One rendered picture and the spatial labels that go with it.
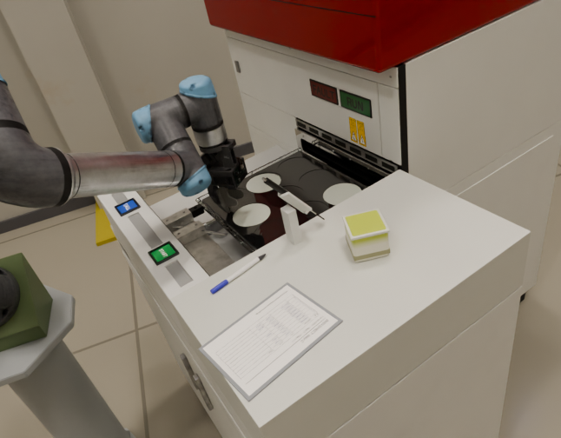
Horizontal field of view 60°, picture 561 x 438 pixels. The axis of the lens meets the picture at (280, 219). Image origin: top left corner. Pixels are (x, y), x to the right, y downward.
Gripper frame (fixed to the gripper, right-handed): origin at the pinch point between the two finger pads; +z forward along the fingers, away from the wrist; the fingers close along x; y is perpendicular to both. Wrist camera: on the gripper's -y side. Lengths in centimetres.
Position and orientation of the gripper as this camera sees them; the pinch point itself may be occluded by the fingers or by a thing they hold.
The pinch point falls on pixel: (226, 208)
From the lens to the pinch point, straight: 128.8
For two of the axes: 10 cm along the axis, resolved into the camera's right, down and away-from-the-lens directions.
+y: 9.2, 0.8, -3.9
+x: 3.6, -6.1, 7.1
